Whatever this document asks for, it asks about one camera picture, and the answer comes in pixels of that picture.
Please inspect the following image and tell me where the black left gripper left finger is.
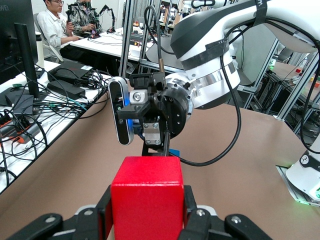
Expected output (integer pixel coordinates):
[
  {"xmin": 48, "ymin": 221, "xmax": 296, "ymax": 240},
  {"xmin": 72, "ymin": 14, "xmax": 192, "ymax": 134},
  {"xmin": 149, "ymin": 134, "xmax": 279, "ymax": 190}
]
[{"xmin": 6, "ymin": 184, "xmax": 113, "ymax": 240}]

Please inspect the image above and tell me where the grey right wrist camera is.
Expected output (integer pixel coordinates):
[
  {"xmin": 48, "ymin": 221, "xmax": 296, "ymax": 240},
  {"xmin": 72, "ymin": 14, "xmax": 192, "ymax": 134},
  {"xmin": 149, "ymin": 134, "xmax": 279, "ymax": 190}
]
[{"xmin": 108, "ymin": 76, "xmax": 136, "ymax": 146}]

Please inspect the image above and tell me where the white office desk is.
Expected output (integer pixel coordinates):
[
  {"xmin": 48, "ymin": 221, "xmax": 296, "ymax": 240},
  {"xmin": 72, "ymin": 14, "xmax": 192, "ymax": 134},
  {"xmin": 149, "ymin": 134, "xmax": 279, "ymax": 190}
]
[{"xmin": 69, "ymin": 26, "xmax": 157, "ymax": 66}]

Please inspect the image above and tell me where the person in patterned jacket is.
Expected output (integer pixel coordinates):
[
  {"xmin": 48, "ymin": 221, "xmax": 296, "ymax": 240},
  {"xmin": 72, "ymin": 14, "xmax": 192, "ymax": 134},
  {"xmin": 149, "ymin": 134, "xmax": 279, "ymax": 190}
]
[{"xmin": 66, "ymin": 0, "xmax": 104, "ymax": 39}]

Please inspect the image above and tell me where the red wooden cube block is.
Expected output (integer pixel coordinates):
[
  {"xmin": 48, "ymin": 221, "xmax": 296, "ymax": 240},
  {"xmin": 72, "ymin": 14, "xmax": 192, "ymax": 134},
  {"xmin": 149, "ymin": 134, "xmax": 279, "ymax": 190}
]
[{"xmin": 110, "ymin": 156, "xmax": 186, "ymax": 240}]

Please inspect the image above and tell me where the dark grey small box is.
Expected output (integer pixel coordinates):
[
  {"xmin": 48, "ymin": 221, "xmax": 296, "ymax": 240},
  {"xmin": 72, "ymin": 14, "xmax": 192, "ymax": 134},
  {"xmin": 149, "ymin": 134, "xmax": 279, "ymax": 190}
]
[{"xmin": 4, "ymin": 87, "xmax": 35, "ymax": 116}]

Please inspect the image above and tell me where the white side table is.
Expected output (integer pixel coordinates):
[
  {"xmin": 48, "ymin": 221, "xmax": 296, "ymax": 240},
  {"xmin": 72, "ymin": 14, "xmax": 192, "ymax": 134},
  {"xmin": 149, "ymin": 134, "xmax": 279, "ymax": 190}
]
[{"xmin": 0, "ymin": 58, "xmax": 112, "ymax": 195}]

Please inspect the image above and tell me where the flat black electronics box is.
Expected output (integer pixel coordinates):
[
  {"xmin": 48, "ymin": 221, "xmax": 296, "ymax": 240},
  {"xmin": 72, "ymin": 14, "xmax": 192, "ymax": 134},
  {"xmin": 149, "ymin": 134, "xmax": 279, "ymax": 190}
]
[{"xmin": 46, "ymin": 79, "xmax": 88, "ymax": 99}]

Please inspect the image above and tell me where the black monitor stand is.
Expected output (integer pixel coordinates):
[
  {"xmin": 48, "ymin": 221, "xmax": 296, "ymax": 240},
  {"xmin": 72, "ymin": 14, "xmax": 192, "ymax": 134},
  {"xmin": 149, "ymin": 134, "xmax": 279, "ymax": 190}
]
[{"xmin": 13, "ymin": 22, "xmax": 41, "ymax": 101}]

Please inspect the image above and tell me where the orange power strip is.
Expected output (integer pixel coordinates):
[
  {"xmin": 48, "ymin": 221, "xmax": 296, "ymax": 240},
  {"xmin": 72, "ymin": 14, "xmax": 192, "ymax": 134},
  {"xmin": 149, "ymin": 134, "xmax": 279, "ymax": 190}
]
[{"xmin": 0, "ymin": 112, "xmax": 42, "ymax": 145}]

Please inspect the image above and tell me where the teal cable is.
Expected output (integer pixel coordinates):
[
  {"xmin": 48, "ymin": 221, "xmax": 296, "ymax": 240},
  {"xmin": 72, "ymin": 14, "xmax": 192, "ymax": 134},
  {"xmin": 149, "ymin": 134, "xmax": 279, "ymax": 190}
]
[{"xmin": 48, "ymin": 98, "xmax": 90, "ymax": 112}]

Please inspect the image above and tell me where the black computer monitor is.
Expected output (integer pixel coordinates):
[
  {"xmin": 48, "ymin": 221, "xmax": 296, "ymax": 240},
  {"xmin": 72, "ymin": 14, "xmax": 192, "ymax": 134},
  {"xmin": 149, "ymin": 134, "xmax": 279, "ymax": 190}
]
[{"xmin": 0, "ymin": 0, "xmax": 40, "ymax": 86}]

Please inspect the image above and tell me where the aluminium frame upright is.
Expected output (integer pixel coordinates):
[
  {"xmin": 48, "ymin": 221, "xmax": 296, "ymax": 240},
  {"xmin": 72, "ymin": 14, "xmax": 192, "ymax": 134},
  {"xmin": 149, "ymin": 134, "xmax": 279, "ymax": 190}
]
[{"xmin": 118, "ymin": 0, "xmax": 134, "ymax": 79}]

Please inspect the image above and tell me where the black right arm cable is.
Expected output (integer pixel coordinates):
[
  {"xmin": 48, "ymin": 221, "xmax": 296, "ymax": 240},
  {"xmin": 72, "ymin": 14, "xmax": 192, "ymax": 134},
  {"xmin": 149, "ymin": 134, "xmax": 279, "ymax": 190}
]
[{"xmin": 144, "ymin": 5, "xmax": 176, "ymax": 74}]

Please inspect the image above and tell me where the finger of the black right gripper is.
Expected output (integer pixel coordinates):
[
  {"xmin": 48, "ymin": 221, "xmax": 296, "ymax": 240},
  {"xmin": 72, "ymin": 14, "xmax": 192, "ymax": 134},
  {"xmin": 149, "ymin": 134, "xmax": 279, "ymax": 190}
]
[
  {"xmin": 141, "ymin": 121, "xmax": 174, "ymax": 158},
  {"xmin": 128, "ymin": 72, "xmax": 151, "ymax": 104}
]

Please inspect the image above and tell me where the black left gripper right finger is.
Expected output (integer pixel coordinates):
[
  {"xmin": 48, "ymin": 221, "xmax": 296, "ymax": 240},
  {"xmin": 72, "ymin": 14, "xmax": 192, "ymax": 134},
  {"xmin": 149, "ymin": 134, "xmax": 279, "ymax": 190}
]
[{"xmin": 177, "ymin": 184, "xmax": 272, "ymax": 240}]

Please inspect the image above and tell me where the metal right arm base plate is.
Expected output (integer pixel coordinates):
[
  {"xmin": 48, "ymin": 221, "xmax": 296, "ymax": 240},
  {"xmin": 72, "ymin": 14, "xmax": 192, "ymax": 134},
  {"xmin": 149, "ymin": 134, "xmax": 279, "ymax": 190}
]
[{"xmin": 275, "ymin": 164, "xmax": 320, "ymax": 207}]

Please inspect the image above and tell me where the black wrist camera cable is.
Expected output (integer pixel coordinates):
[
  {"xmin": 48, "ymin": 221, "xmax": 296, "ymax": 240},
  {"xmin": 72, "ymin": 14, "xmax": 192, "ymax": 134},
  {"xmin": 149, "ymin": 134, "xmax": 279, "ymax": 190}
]
[{"xmin": 178, "ymin": 34, "xmax": 243, "ymax": 167}]

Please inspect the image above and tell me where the aluminium frame rack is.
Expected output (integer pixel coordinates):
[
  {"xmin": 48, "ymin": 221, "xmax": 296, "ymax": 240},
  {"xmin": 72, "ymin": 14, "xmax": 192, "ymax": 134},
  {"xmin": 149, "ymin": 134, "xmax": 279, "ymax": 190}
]
[{"xmin": 237, "ymin": 39, "xmax": 320, "ymax": 131}]

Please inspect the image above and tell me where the person in white shirt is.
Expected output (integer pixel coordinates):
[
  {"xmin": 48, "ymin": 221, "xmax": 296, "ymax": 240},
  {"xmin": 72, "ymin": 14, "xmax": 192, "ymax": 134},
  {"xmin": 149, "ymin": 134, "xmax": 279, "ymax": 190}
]
[{"xmin": 36, "ymin": 0, "xmax": 85, "ymax": 56}]

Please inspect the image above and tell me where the black electronics box red print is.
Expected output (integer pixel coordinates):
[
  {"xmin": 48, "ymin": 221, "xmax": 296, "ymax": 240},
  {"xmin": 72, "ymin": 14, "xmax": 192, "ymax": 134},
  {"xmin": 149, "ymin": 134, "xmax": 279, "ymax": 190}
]
[{"xmin": 47, "ymin": 59, "xmax": 94, "ymax": 84}]

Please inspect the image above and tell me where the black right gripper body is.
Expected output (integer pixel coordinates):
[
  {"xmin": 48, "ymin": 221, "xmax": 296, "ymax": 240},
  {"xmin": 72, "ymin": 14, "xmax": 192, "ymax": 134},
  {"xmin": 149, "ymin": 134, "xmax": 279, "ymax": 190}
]
[{"xmin": 142, "ymin": 72, "xmax": 194, "ymax": 141}]

